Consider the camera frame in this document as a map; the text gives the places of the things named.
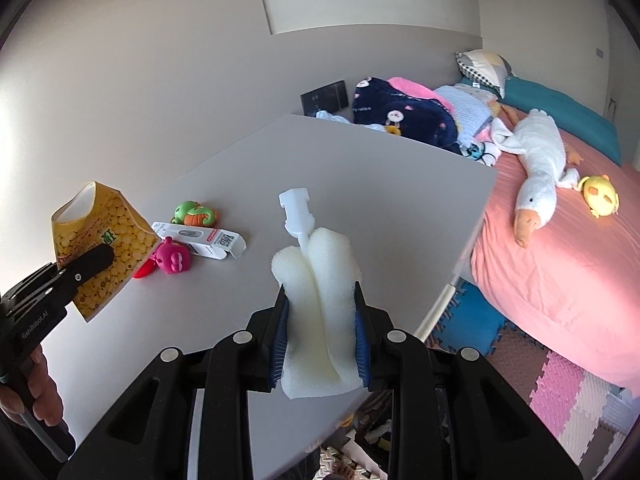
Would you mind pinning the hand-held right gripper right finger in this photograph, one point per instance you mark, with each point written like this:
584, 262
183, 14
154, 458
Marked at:
361, 332

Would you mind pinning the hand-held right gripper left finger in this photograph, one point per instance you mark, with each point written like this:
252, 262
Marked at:
280, 332

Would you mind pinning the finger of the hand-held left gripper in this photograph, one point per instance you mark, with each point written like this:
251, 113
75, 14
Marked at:
95, 262

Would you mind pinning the yellow biscuit snack bag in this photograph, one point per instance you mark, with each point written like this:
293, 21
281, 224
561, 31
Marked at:
120, 225

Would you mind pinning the white sponge brush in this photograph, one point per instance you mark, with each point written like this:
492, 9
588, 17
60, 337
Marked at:
320, 285

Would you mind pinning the person's left hand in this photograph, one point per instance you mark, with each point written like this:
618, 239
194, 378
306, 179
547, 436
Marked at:
42, 387

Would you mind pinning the red plastic piece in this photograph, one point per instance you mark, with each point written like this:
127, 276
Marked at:
143, 270

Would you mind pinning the pink monster toy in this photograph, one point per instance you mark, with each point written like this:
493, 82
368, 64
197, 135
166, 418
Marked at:
171, 257

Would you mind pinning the white thermometer box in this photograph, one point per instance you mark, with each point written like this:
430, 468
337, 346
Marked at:
200, 239

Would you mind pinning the green and orange toy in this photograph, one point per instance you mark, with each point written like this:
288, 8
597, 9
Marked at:
195, 214

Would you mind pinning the coloured foam floor mats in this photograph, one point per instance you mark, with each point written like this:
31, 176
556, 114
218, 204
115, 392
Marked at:
565, 385

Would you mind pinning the pink bed sheet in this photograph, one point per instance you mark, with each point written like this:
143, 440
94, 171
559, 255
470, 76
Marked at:
565, 280

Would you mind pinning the panda print cloth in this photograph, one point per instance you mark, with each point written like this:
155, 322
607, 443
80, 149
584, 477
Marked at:
480, 152

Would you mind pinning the white baby cloth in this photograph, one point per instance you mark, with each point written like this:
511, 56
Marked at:
335, 117

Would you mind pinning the navy printed blanket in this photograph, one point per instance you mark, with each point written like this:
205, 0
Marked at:
400, 115

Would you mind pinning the white goose plush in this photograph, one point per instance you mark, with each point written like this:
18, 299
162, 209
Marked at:
537, 160

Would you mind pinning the pink cloth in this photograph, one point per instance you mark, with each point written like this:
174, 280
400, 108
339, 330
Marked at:
415, 90

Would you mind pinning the light blue striped cloth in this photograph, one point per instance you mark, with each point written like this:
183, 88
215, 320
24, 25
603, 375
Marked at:
467, 107

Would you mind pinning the yellow chick plush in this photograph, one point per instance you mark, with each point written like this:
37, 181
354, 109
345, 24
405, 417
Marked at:
602, 195

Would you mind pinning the checkered pillow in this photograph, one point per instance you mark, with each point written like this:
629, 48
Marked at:
482, 70

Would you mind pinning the teal pillow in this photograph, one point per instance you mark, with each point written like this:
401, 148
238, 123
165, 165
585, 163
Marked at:
565, 107

